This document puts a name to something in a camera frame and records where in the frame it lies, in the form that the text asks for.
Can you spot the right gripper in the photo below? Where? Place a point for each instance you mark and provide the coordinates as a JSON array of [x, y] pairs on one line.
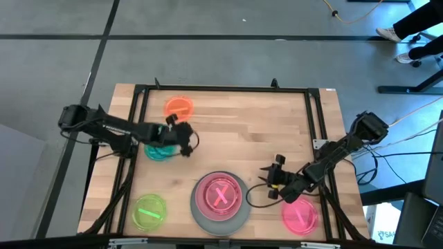
[[280, 180]]

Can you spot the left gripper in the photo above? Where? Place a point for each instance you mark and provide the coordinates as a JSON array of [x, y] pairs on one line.
[[173, 135]]

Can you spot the teal translucent plastic plate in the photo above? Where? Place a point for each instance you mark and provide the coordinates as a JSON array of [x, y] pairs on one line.
[[157, 154]]

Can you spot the pink translucent plastic plate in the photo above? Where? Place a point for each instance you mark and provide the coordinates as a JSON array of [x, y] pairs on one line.
[[214, 190], [304, 221]]

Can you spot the pink opaque plastic plate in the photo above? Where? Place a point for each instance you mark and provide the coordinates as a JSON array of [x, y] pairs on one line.
[[200, 200]]

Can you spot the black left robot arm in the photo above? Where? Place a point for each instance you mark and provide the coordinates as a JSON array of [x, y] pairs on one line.
[[114, 129]]

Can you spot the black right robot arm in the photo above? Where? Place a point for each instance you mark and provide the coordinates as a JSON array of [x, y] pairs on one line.
[[332, 155]]

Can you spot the orange translucent plastic plate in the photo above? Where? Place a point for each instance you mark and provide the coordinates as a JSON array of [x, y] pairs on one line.
[[178, 105]]

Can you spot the small silver metal plate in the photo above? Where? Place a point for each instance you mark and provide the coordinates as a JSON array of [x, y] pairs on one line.
[[320, 144]]

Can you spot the large grey plastic plate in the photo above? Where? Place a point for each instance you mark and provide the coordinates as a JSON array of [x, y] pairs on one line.
[[221, 229]]

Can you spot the green translucent plastic plate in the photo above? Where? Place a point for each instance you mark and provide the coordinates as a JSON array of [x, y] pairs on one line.
[[149, 221]]

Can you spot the white printed box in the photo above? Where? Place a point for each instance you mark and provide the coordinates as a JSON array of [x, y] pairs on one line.
[[384, 224]]

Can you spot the dark grey laptop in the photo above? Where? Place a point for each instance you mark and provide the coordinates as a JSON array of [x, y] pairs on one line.
[[415, 221]]

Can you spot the black standing desk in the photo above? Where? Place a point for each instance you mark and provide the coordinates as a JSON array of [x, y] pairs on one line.
[[412, 89]]

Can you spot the person's white shoe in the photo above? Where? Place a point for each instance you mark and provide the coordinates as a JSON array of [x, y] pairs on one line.
[[403, 58], [388, 34]]

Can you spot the black office chair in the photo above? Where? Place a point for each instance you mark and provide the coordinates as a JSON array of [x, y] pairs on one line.
[[429, 41]]

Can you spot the person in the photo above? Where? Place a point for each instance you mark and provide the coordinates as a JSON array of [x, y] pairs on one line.
[[415, 20]]

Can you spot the black aluminium table frame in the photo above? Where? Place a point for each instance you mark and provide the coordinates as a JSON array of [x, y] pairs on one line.
[[225, 88]]

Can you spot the silver metal bracket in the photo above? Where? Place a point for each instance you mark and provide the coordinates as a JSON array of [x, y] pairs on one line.
[[320, 245], [128, 242]]

